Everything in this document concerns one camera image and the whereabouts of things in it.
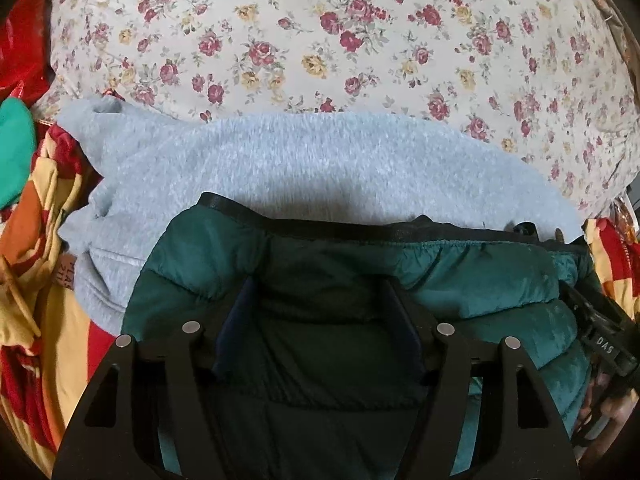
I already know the red cloth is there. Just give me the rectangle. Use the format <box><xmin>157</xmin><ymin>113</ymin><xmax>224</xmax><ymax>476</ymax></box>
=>
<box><xmin>0</xmin><ymin>0</ymin><xmax>63</xmax><ymax>106</ymax></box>

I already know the grey sweater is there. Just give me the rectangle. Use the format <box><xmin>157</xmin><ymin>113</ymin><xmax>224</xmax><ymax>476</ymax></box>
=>
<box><xmin>57</xmin><ymin>95</ymin><xmax>586</xmax><ymax>336</ymax></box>

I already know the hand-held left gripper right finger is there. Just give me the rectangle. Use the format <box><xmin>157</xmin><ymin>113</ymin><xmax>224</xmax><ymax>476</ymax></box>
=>
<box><xmin>382</xmin><ymin>277</ymin><xmax>583</xmax><ymax>480</ymax></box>

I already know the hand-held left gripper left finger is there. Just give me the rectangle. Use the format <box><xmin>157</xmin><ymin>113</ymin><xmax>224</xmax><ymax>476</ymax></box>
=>
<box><xmin>50</xmin><ymin>275</ymin><xmax>258</xmax><ymax>480</ymax></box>

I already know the floral quilt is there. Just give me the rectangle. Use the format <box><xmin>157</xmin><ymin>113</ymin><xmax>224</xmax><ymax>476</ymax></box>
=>
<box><xmin>32</xmin><ymin>0</ymin><xmax>638</xmax><ymax>211</ymax></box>

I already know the green puffer jacket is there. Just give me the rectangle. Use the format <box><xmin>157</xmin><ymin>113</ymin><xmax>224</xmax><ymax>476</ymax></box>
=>
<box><xmin>120</xmin><ymin>192</ymin><xmax>608</xmax><ymax>480</ymax></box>

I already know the green cloth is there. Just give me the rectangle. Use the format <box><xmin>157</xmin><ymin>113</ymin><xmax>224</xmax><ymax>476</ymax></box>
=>
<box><xmin>0</xmin><ymin>97</ymin><xmax>38</xmax><ymax>211</ymax></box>

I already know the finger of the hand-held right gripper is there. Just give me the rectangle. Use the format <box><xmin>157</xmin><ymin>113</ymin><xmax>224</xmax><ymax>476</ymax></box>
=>
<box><xmin>557</xmin><ymin>280</ymin><xmax>611</xmax><ymax>333</ymax></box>

